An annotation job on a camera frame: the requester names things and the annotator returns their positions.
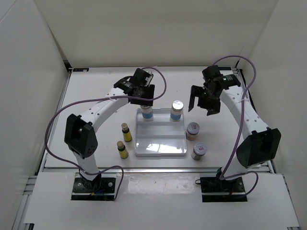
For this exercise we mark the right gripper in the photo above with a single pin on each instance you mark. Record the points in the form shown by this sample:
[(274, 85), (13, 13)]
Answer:
[(195, 91)]

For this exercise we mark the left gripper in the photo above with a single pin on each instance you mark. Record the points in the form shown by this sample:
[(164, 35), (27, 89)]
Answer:
[(151, 87)]

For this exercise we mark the blue-label bead jar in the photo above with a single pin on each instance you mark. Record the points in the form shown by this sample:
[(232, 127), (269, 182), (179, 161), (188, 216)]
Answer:
[(147, 113), (176, 110)]

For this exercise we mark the spice jar red label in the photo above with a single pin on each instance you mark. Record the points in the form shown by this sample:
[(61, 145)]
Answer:
[(192, 131), (199, 150)]

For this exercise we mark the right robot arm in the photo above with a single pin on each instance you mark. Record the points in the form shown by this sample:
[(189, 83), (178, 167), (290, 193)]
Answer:
[(260, 143)]

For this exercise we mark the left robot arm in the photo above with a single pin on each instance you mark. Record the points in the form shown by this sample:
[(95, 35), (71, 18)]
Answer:
[(80, 132)]

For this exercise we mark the upper yellow small bottle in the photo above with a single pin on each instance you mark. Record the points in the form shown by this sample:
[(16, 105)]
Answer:
[(126, 132)]

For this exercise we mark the yellow small bottle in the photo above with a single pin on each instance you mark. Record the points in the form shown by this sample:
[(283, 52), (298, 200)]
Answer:
[(126, 132), (122, 150)]

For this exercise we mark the white divided tray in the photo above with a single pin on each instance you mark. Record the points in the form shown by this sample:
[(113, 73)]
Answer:
[(160, 137)]

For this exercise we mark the lower yellow small bottle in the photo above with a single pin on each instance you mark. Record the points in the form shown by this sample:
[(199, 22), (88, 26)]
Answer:
[(122, 150)]

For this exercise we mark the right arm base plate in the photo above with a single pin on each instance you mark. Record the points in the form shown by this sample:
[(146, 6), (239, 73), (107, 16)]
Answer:
[(215, 191)]

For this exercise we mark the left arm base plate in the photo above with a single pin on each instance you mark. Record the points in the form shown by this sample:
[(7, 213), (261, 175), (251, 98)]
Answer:
[(106, 190)]

